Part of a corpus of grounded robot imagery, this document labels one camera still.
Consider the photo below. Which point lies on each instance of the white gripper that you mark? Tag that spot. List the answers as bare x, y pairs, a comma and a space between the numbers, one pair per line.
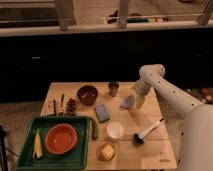
140, 99

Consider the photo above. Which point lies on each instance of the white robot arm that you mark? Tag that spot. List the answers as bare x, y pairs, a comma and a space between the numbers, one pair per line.
196, 147

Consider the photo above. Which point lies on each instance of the metal cup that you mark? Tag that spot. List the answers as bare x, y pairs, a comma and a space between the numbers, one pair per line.
113, 88

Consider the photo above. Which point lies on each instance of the white paper cup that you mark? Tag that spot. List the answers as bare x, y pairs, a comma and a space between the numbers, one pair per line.
115, 130

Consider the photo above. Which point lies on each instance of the blue sponge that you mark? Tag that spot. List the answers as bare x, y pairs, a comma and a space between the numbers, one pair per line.
102, 113

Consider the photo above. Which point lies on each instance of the green cucumber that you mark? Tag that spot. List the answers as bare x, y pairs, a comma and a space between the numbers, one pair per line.
94, 129

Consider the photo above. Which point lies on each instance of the dark maroon bowl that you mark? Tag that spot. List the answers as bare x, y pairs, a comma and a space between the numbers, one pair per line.
87, 95

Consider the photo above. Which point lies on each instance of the yellow apple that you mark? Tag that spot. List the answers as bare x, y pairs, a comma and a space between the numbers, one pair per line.
106, 152

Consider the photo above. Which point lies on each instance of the brown grape bunch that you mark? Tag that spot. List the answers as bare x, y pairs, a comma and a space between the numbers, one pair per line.
71, 107

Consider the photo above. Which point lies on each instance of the dark utensil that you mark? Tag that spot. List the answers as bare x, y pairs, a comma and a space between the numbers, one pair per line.
54, 107

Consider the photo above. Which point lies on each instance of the green plastic tray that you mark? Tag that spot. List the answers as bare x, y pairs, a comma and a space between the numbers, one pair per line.
75, 159

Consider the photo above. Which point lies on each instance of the orange bowl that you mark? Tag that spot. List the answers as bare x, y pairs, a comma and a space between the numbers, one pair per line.
60, 139

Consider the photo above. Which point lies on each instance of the yellow corn cob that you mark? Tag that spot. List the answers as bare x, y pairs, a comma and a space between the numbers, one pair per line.
37, 151

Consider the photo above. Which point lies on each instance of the white handled black brush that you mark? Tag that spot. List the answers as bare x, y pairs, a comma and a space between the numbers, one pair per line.
141, 135

